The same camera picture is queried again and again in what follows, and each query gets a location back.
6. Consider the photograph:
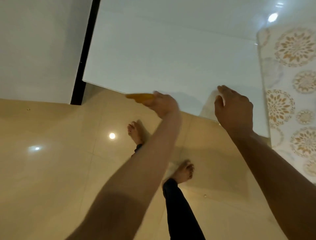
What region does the person's right hand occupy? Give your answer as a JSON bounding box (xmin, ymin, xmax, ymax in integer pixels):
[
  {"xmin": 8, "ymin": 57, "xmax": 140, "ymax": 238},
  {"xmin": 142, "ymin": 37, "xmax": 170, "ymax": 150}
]
[{"xmin": 214, "ymin": 85, "xmax": 254, "ymax": 135}]

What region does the person's right leg black trouser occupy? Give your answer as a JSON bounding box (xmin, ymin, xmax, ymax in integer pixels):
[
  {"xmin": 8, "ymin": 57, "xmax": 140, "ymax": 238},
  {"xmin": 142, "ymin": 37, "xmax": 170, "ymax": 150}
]
[{"xmin": 162, "ymin": 178, "xmax": 206, "ymax": 240}]

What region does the person's left forearm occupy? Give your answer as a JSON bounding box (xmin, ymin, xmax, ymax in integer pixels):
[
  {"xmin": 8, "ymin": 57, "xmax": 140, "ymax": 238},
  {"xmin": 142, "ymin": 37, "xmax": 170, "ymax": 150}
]
[{"xmin": 65, "ymin": 110, "xmax": 182, "ymax": 240}]

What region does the person's foot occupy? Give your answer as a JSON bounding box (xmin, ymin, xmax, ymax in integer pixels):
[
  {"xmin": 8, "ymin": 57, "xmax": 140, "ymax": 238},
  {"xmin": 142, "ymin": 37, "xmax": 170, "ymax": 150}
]
[
  {"xmin": 170, "ymin": 160, "xmax": 195, "ymax": 185},
  {"xmin": 127, "ymin": 121, "xmax": 144, "ymax": 145}
]

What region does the floral patterned tile panel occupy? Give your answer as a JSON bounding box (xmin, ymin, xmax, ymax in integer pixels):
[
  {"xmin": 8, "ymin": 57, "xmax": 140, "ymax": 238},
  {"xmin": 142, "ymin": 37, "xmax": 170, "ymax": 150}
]
[{"xmin": 256, "ymin": 23, "xmax": 316, "ymax": 184}]

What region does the person's right foot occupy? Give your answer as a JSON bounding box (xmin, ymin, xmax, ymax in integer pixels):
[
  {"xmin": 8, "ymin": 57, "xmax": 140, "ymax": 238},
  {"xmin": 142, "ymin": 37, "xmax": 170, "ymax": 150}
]
[{"xmin": 170, "ymin": 160, "xmax": 195, "ymax": 185}]

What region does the person's left foot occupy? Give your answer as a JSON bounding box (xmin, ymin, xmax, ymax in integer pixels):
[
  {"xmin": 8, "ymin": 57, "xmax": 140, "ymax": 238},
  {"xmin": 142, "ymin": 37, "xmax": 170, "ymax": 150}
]
[{"xmin": 127, "ymin": 121, "xmax": 144, "ymax": 145}]

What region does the person's right forearm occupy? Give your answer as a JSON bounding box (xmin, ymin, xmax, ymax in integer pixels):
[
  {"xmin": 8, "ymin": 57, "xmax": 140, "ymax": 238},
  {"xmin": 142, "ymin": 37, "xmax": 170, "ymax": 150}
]
[{"xmin": 227, "ymin": 129, "xmax": 316, "ymax": 240}]

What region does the black vertical frame strip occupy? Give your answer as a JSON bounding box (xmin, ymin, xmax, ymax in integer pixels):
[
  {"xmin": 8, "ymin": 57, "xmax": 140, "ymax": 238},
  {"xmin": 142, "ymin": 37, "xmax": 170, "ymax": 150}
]
[{"xmin": 70, "ymin": 0, "xmax": 101, "ymax": 106}]

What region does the yellow cleaning cloth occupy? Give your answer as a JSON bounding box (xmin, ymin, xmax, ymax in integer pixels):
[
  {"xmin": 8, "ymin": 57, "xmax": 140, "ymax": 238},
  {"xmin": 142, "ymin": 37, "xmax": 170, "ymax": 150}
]
[{"xmin": 125, "ymin": 93, "xmax": 156, "ymax": 103}]

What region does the person's left hand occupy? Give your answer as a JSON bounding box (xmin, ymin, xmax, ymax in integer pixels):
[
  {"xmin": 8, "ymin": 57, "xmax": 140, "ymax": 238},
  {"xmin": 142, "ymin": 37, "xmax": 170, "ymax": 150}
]
[{"xmin": 144, "ymin": 91, "xmax": 180, "ymax": 119}]

